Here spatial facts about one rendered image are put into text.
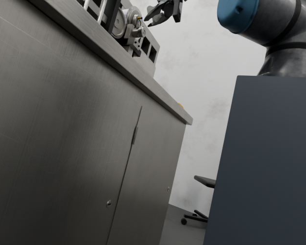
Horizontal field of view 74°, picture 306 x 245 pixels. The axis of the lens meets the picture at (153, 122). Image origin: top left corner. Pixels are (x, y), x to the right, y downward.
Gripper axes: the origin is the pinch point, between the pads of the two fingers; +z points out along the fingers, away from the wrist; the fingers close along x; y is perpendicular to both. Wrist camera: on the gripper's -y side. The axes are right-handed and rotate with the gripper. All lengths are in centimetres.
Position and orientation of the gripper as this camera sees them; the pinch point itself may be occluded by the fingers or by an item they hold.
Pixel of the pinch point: (148, 23)
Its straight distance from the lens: 106.2
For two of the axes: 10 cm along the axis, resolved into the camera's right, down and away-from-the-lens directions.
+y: -3.9, -8.4, 3.7
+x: -4.0, -2.1, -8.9
